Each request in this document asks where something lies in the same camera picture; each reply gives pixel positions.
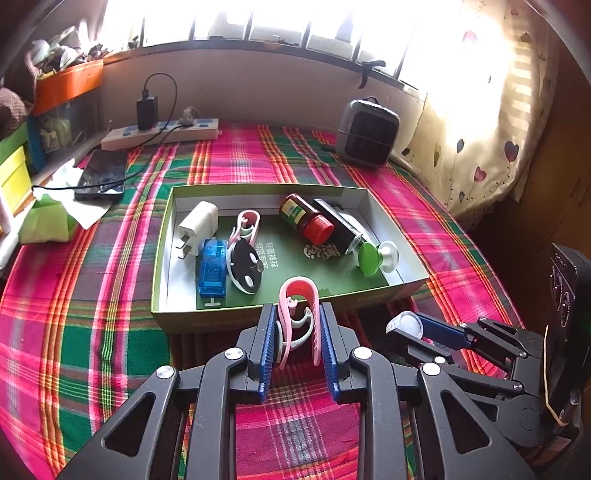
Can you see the crumpled bags heap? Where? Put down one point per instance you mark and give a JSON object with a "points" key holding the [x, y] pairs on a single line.
{"points": [[60, 48]]}

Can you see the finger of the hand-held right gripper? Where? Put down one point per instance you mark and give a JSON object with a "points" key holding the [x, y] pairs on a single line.
{"points": [[415, 353], [443, 330]]}

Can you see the red capped brown bottle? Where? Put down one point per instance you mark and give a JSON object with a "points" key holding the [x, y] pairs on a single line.
{"points": [[318, 230]]}

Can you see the black bike light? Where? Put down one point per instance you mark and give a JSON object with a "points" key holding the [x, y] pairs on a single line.
{"points": [[337, 230]]}

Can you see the white charger plug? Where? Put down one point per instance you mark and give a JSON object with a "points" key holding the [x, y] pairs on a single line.
{"points": [[198, 224]]}

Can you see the green cloth pouch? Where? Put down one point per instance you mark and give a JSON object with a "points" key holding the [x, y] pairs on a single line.
{"points": [[46, 219]]}

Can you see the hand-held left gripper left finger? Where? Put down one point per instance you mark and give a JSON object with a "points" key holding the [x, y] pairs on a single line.
{"points": [[268, 350]]}

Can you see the barred window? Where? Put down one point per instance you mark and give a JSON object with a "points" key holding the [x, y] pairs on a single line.
{"points": [[277, 18]]}

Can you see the black smartphone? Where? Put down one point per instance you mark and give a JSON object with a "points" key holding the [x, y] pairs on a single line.
{"points": [[101, 173]]}

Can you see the cream heart print curtain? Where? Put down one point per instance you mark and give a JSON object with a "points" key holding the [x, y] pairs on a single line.
{"points": [[471, 138]]}

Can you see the clear plastic storage container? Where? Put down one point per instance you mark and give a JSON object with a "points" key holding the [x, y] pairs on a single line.
{"points": [[60, 129]]}

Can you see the white paper tissue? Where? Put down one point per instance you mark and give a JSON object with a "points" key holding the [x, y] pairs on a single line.
{"points": [[92, 212]]}

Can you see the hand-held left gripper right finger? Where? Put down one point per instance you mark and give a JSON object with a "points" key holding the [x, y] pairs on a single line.
{"points": [[330, 350]]}

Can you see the yellow green cardboard box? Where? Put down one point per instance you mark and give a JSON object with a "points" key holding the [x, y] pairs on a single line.
{"points": [[14, 180]]}

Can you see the pink green plaid blanket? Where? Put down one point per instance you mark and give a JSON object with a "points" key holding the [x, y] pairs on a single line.
{"points": [[92, 300]]}

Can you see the green white suction holder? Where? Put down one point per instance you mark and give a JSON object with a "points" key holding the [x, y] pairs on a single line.
{"points": [[369, 258]]}

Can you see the orange plastic bin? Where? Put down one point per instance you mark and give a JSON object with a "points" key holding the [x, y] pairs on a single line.
{"points": [[69, 85]]}

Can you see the dark brown cloth bag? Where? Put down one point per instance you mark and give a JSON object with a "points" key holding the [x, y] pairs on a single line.
{"points": [[11, 110]]}

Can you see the black charger adapter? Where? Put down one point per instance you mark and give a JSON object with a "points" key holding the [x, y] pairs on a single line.
{"points": [[147, 113]]}

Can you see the black white round disc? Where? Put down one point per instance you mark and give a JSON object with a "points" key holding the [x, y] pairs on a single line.
{"points": [[242, 258]]}

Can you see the pink plastic clip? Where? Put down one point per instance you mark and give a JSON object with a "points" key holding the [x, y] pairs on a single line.
{"points": [[300, 282], [249, 214]]}

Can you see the white power strip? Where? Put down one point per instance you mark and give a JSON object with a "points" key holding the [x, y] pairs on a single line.
{"points": [[194, 129]]}

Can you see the blue usb tester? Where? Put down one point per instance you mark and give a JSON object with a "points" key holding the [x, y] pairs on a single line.
{"points": [[212, 270]]}

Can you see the small grey heater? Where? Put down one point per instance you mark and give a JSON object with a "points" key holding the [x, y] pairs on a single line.
{"points": [[367, 134]]}

